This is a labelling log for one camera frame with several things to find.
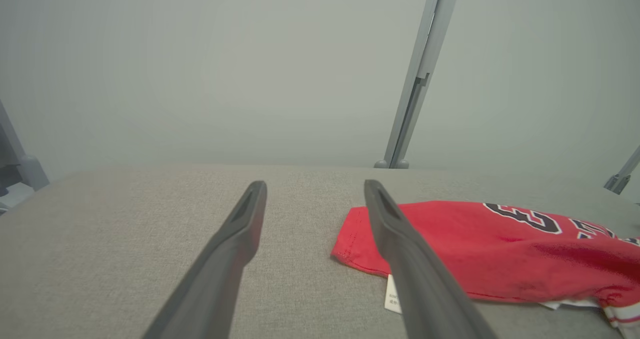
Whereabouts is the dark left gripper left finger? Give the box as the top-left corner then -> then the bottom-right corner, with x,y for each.
142,180 -> 269,339

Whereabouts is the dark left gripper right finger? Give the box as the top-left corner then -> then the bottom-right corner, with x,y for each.
363,179 -> 499,339

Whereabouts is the red basketball jersey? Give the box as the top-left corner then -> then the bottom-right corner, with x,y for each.
330,200 -> 640,339

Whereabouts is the grey metal partition post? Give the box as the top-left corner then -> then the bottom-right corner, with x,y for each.
373,0 -> 464,170
603,146 -> 640,196
0,99 -> 51,195

